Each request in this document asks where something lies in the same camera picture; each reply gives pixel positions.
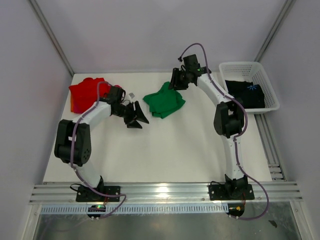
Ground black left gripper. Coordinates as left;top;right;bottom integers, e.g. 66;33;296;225
113;100;149;129

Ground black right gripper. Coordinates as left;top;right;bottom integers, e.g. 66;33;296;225
167;67;190;91

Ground green t shirt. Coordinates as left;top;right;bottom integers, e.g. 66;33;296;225
143;81;186;119

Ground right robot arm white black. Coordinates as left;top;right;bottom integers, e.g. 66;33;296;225
168;54;249;200

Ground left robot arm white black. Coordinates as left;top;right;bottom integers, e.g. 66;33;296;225
54;81;149;201

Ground red folded t shirt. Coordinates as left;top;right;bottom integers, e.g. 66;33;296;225
68;77;111;114

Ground orange folded t shirt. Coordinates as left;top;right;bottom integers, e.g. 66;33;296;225
70;95;74;113

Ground white plastic basket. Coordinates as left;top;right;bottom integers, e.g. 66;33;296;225
219;61;280;114

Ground black t shirt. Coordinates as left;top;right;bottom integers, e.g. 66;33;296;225
225;80;265;109

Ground left black controller board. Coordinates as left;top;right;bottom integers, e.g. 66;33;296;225
86;204;106;219

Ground black controller board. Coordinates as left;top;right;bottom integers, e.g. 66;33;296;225
86;204;106;219
226;204;245;218

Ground right black controller board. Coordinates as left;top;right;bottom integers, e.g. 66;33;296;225
226;204;245;218

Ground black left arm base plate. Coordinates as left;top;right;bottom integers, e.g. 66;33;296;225
75;185;121;203

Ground aluminium mounting rail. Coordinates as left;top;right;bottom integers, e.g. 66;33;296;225
29;181;303;205

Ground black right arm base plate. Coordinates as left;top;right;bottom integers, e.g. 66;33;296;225
208;181;255;201

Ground grey slotted cable duct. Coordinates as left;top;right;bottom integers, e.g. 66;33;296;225
40;202;228;215

